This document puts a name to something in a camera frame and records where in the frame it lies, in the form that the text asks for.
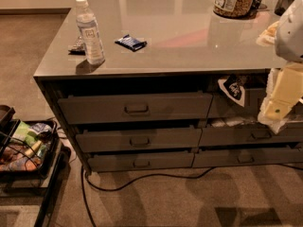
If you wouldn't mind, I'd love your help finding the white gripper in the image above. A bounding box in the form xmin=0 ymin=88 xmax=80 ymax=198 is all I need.
xmin=258 ymin=62 xmax=303 ymax=134

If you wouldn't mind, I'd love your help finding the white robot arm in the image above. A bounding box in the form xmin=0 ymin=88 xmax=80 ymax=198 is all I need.
xmin=258 ymin=0 xmax=303 ymax=134

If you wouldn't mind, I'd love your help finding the grey drawer cabinet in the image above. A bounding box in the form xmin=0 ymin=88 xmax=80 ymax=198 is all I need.
xmin=34 ymin=0 xmax=303 ymax=172

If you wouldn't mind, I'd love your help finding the large jar of nuts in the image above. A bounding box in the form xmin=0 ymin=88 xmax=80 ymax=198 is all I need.
xmin=214 ymin=0 xmax=253 ymax=18

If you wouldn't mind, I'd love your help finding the blue snack bar wrapper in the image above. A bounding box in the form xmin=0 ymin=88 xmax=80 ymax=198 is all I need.
xmin=116 ymin=34 xmax=147 ymax=52

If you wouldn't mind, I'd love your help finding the silver foil snack packet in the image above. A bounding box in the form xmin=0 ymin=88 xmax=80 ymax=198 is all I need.
xmin=68 ymin=36 xmax=85 ymax=55

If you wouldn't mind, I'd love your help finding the clear plastic water bottle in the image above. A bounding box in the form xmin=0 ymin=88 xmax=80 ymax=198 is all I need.
xmin=76 ymin=0 xmax=105 ymax=65

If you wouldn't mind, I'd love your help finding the black tray with snacks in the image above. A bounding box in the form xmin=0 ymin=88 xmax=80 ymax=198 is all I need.
xmin=0 ymin=119 xmax=59 ymax=178

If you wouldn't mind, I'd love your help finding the green snack bag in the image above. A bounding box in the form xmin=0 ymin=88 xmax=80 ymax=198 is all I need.
xmin=10 ymin=121 xmax=52 ymax=157

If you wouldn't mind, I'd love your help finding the black power cable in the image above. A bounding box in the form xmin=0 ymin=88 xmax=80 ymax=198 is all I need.
xmin=80 ymin=163 xmax=303 ymax=227

